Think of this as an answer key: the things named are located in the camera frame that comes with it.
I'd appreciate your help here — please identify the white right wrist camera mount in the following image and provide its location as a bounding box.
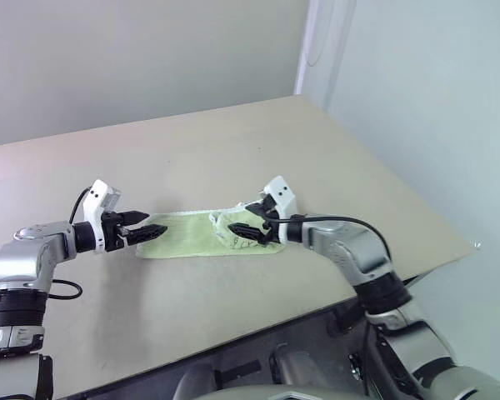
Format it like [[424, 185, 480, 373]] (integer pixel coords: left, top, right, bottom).
[[261, 175, 298, 223]]

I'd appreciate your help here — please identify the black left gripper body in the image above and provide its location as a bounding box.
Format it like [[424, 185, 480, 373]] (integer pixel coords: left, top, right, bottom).
[[101, 211, 131, 253]]

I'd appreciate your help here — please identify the light green towel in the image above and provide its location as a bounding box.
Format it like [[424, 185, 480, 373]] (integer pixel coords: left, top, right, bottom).
[[135, 201, 286, 261]]

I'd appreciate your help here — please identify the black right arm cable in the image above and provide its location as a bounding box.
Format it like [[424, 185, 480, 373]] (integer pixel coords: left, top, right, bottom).
[[268, 213, 393, 258]]

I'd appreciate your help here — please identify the silver robot torso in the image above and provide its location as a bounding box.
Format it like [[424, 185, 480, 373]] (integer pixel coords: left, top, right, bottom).
[[172, 365, 500, 400]]

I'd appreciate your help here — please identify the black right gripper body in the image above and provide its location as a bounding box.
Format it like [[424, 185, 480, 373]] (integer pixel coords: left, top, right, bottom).
[[257, 191, 286, 248]]

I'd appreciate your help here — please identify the black strap on robot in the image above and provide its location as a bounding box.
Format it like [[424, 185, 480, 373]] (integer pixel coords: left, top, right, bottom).
[[35, 353, 54, 400]]

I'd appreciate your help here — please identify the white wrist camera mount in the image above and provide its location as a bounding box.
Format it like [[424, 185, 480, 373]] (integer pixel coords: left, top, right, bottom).
[[261, 175, 298, 223], [84, 179, 123, 256]]

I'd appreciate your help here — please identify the grey rounded robot leg part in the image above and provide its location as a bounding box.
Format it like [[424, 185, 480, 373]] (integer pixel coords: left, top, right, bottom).
[[269, 342, 320, 385]]

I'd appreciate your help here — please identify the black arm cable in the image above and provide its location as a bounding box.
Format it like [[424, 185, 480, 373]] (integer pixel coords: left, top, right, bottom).
[[268, 213, 393, 258], [47, 187, 90, 301]]

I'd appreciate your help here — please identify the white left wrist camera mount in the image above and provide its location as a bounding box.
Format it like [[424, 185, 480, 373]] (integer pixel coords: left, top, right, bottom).
[[84, 179, 123, 256]]

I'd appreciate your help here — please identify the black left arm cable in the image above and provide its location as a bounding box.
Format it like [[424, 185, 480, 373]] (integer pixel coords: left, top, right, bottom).
[[47, 187, 90, 301]]

